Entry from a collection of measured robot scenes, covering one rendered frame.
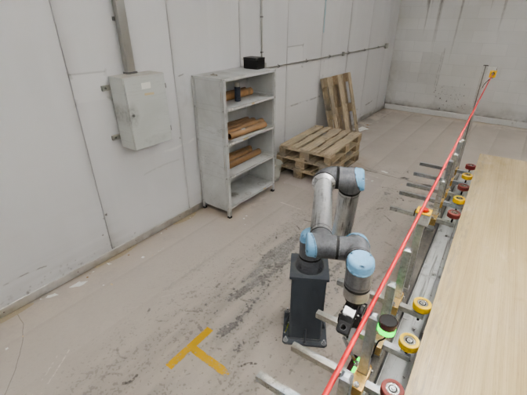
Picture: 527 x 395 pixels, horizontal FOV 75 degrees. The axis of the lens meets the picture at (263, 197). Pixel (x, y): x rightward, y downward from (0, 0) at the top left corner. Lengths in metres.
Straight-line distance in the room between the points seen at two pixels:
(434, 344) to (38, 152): 2.81
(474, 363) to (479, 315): 0.29
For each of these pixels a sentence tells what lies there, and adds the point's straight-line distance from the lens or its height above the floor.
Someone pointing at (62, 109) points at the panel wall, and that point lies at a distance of 3.10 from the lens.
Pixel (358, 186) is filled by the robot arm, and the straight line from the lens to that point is 1.76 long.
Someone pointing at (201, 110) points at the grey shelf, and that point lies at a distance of 3.77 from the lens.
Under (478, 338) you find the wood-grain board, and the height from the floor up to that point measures 0.90.
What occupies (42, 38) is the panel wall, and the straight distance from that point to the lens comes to 3.04.
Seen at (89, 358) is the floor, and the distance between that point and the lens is 2.88.
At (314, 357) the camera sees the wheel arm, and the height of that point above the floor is 0.86.
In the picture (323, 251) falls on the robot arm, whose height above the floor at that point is 1.34.
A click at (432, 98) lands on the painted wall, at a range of 9.20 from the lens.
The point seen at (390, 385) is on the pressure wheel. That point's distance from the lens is 1.50.
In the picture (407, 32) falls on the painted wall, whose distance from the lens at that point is 9.23.
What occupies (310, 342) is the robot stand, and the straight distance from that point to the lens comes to 2.69.
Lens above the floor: 2.09
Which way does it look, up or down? 28 degrees down
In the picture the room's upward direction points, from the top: straight up
